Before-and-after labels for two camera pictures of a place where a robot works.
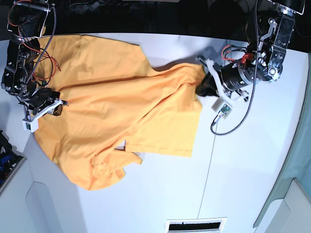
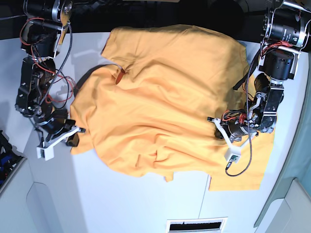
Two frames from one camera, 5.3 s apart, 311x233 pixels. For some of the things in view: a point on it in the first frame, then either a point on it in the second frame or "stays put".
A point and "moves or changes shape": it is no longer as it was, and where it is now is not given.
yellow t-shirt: (114, 99) moves or changes shape
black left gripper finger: (58, 110) to (73, 140)
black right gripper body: (233, 77) to (234, 122)
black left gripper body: (40, 96) to (55, 124)
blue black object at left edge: (11, 161) stays put
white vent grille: (203, 224) stays put
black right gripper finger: (207, 87) to (218, 134)
